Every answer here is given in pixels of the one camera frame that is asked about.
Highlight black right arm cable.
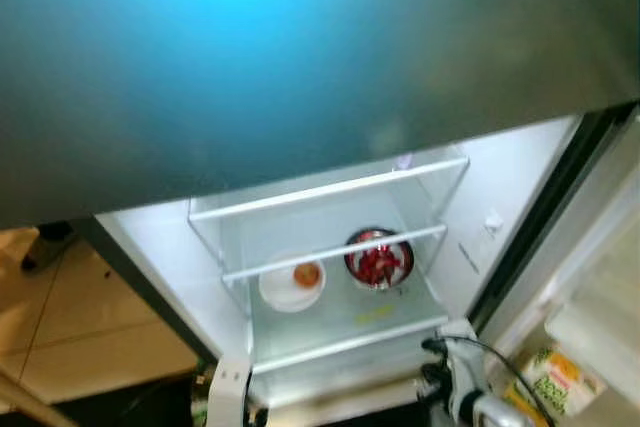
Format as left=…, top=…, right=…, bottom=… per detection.
left=440, top=335, right=559, bottom=427

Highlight grey fridge door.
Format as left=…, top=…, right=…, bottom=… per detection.
left=480, top=112, right=640, bottom=427
left=0, top=0, right=640, bottom=228

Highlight white bowl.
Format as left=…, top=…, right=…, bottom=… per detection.
left=258, top=255, right=327, bottom=313

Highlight round metal bowl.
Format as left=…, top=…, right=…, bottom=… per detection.
left=343, top=228, right=416, bottom=292

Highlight tan wooden stick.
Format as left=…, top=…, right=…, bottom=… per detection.
left=0, top=367, right=76, bottom=427

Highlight orange round fruit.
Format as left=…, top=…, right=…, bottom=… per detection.
left=293, top=261, right=322, bottom=289

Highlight green and yellow juice carton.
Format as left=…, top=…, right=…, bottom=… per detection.
left=505, top=345, right=606, bottom=418

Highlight glass shelf with white trim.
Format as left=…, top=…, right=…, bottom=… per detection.
left=220, top=187, right=449, bottom=285
left=188, top=145, right=471, bottom=223
left=248, top=247, right=453, bottom=376

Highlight red chilies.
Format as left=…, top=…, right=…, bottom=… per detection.
left=355, top=242, right=406, bottom=286

